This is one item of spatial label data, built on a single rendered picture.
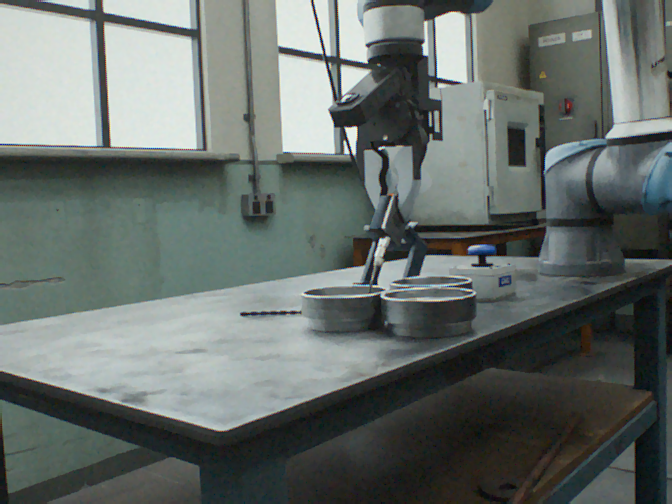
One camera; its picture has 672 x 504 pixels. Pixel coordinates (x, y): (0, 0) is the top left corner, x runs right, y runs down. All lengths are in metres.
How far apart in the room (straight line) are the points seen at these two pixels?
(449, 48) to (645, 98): 3.26
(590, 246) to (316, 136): 2.21
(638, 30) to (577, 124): 3.58
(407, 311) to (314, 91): 2.66
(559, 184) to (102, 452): 1.81
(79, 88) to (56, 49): 0.14
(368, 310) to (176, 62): 2.13
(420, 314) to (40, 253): 1.75
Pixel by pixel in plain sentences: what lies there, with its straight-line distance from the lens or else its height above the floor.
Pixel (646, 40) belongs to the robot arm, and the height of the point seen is 1.17.
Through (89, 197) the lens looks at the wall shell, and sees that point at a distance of 2.44.
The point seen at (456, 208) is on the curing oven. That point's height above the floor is 0.89.
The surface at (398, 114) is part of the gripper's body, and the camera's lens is 0.85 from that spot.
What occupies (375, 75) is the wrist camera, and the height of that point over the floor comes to 1.10.
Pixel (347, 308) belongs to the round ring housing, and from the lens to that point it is 0.79.
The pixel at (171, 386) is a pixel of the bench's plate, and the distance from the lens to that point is 0.62.
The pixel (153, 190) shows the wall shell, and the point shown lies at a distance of 2.58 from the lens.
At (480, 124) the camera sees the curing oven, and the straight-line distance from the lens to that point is 3.12.
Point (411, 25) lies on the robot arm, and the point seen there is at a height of 1.15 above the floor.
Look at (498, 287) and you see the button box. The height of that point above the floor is 0.82.
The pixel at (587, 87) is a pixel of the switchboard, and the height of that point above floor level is 1.59.
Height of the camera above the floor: 0.95
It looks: 4 degrees down
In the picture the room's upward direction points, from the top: 3 degrees counter-clockwise
